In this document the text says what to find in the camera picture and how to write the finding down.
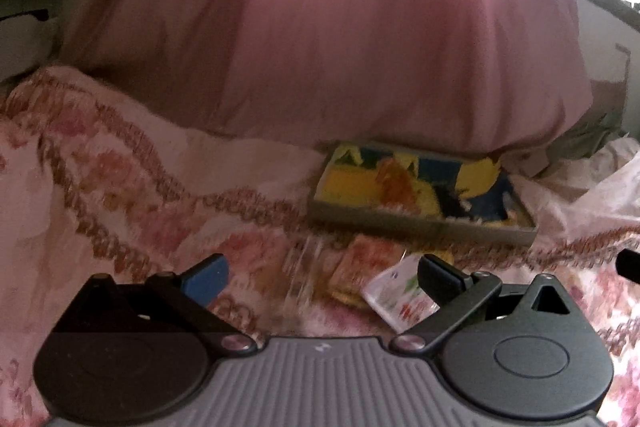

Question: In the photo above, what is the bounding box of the orange snack packet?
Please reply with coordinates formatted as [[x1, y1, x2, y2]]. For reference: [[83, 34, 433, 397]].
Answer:
[[374, 159, 426, 210]]

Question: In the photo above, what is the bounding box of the shallow grey cardboard box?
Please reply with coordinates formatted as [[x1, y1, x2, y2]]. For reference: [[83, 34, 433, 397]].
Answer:
[[307, 142, 540, 248]]

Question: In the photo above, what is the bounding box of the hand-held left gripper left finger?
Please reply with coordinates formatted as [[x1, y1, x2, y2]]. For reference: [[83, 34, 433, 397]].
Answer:
[[86, 253, 259, 355]]

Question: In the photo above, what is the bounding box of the large pink pillow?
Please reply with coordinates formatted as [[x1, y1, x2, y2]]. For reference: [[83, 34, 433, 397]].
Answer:
[[59, 0, 595, 155]]

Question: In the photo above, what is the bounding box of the clear plastic snack packet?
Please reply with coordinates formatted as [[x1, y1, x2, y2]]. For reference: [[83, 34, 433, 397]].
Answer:
[[272, 234, 328, 328]]

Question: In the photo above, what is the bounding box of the floral pink bed sheet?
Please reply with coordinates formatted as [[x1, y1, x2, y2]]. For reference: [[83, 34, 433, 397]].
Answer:
[[0, 66, 640, 427]]

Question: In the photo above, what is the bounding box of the white crumpled cloth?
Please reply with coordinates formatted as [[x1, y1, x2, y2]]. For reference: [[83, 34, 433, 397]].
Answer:
[[517, 138, 640, 240]]

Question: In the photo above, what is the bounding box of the white container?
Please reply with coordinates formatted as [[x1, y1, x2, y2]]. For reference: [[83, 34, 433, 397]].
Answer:
[[0, 9, 60, 82]]

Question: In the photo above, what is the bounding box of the grey green cloth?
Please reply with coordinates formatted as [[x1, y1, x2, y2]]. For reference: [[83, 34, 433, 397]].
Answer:
[[545, 109, 626, 162]]

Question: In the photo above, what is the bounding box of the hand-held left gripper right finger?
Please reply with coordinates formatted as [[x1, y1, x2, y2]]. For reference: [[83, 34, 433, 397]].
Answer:
[[390, 254, 577, 356]]

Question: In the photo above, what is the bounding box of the orange cracker packet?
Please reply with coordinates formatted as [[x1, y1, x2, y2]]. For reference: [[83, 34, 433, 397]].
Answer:
[[327, 234, 407, 308]]

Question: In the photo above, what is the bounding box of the white red snack packet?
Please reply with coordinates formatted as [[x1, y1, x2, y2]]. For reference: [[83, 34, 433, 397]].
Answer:
[[361, 253, 442, 325]]

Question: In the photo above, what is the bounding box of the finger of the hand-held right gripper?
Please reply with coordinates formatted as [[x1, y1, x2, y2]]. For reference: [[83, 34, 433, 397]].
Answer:
[[615, 248, 640, 286]]

